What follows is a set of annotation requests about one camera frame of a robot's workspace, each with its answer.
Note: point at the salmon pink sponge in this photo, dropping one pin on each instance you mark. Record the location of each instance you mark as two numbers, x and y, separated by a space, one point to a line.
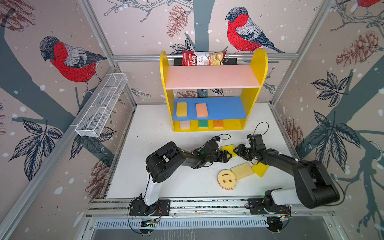
201 110

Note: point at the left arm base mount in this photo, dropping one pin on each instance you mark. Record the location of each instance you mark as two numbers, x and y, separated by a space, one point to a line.
138 208

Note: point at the orange scouring sponge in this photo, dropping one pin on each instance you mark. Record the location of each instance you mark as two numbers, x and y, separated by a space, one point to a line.
218 124

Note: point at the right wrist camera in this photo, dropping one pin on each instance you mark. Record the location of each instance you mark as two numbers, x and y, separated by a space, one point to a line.
250 141

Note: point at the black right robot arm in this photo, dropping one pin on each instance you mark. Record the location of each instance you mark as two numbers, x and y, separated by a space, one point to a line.
314 186

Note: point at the smiley face sponge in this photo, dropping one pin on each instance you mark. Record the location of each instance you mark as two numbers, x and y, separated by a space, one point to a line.
227 180

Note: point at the white wire mesh basket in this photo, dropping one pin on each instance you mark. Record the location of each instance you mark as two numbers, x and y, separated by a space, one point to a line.
98 113

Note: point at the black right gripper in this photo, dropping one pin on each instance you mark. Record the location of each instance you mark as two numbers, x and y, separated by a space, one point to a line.
239 150

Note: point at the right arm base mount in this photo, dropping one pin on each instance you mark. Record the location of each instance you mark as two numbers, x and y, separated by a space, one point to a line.
259 206

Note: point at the red chips bag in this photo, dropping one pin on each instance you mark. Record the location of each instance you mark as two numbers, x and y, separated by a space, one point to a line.
191 56

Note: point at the pale pink sponge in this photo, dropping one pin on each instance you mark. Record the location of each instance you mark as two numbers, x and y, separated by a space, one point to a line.
185 125

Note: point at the cream beige sponge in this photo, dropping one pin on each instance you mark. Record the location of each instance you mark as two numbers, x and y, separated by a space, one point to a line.
242 171

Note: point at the yellow rectangular sponge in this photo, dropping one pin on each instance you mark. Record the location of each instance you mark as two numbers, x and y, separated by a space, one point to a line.
182 109

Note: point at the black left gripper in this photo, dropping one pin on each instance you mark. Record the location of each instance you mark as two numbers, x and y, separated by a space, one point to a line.
222 155

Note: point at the small bright yellow sponge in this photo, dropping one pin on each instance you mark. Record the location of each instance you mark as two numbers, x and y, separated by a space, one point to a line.
230 149

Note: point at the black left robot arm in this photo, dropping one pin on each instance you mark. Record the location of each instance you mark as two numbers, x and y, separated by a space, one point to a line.
161 164

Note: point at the yellow wooden shelf unit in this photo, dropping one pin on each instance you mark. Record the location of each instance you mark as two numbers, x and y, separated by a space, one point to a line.
230 92

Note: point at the green scouring sponge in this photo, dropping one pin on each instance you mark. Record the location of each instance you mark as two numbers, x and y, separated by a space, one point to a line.
203 124

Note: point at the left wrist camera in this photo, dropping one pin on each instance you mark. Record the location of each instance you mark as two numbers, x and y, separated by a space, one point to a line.
216 138

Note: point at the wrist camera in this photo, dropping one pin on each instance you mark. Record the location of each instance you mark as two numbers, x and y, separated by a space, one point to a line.
250 141
216 138

